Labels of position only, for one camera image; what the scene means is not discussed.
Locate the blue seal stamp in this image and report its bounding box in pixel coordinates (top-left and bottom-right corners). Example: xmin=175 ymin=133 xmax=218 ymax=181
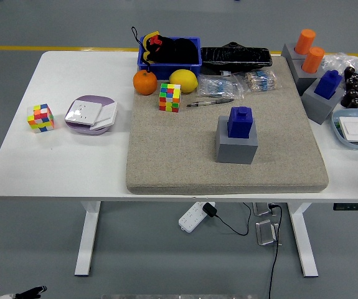
xmin=226 ymin=106 xmax=254 ymax=139
xmin=314 ymin=70 xmax=344 ymax=100

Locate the grey square seal holder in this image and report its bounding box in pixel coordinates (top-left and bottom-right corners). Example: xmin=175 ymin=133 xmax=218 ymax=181
xmin=301 ymin=76 xmax=345 ymax=125
xmin=215 ymin=115 xmax=259 ymax=164

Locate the white table leg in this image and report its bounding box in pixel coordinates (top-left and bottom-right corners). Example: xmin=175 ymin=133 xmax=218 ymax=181
xmin=287 ymin=202 xmax=319 ymax=278
xmin=74 ymin=201 xmax=101 ymax=277

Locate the colourful puzzle cube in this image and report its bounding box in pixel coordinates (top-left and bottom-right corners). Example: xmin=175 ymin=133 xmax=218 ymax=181
xmin=26 ymin=103 xmax=55 ymax=134
xmin=158 ymin=82 xmax=182 ymax=113

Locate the white power strip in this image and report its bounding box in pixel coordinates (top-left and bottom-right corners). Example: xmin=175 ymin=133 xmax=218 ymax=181
xmin=178 ymin=201 xmax=216 ymax=233

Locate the grey-brown mat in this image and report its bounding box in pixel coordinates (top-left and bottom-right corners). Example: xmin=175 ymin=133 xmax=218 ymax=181
xmin=125 ymin=55 xmax=329 ymax=196

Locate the black plug adapter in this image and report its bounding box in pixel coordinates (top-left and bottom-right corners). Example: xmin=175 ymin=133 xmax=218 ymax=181
xmin=202 ymin=202 xmax=218 ymax=218

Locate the orange fruit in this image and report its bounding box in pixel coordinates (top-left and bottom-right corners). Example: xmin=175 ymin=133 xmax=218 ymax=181
xmin=132 ymin=69 xmax=158 ymax=96

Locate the blue plastic bin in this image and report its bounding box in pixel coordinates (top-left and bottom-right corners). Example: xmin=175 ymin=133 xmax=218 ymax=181
xmin=136 ymin=36 xmax=203 ymax=80

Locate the yellow lemon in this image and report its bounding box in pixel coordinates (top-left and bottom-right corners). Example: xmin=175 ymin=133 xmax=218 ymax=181
xmin=169 ymin=69 xmax=199 ymax=93

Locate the clear bag of resistors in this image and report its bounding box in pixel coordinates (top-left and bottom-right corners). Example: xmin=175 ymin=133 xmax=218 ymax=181
xmin=197 ymin=74 xmax=245 ymax=100
xmin=240 ymin=70 xmax=280 ymax=93

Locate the black keyboard in plastic wrap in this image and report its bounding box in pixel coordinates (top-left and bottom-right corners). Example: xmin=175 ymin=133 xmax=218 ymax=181
xmin=200 ymin=40 xmax=273 ymax=72

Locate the black table control panel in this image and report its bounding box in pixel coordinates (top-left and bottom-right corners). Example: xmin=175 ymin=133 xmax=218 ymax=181
xmin=332 ymin=202 xmax=358 ymax=212

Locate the grey cylinder holder block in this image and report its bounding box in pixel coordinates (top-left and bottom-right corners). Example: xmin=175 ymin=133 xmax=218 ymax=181
xmin=280 ymin=42 xmax=304 ymax=60
xmin=289 ymin=57 xmax=326 ymax=96

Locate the light blue plate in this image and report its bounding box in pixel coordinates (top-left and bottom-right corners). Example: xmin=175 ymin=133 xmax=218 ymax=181
xmin=331 ymin=108 xmax=358 ymax=150

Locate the orange cylinder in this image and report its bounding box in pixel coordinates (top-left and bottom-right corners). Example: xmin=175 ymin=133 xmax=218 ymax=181
xmin=301 ymin=47 xmax=325 ymax=74
xmin=295 ymin=29 xmax=316 ymax=54

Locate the clear crumpled plastic bag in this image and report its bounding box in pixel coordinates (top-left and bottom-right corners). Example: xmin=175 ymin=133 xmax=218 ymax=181
xmin=320 ymin=52 xmax=358 ymax=110

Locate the dark brown knobs cluster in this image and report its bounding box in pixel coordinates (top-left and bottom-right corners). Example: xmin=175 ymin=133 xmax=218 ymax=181
xmin=340 ymin=66 xmax=358 ymax=109

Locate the white wall socket panel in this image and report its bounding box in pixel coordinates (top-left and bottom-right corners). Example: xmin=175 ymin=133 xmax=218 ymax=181
xmin=64 ymin=100 xmax=103 ymax=126

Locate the white wall switch panel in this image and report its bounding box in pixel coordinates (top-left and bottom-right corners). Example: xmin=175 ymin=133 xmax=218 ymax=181
xmin=337 ymin=116 xmax=358 ymax=144
xmin=90 ymin=102 xmax=118 ymax=131

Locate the thin black adapter cable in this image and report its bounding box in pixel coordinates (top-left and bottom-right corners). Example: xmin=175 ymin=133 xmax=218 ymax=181
xmin=212 ymin=202 xmax=252 ymax=236

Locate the metal bracket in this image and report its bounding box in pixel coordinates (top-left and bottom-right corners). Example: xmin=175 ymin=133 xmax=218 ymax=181
xmin=255 ymin=219 xmax=281 ymax=247
xmin=252 ymin=202 xmax=276 ymax=216

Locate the long black floor cable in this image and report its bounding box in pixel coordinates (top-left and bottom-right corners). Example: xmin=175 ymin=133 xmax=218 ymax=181
xmin=267 ymin=204 xmax=283 ymax=299

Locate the yellow black toy with strap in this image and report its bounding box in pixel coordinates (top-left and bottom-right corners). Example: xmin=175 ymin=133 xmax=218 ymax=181
xmin=131 ymin=26 xmax=164 ymax=74

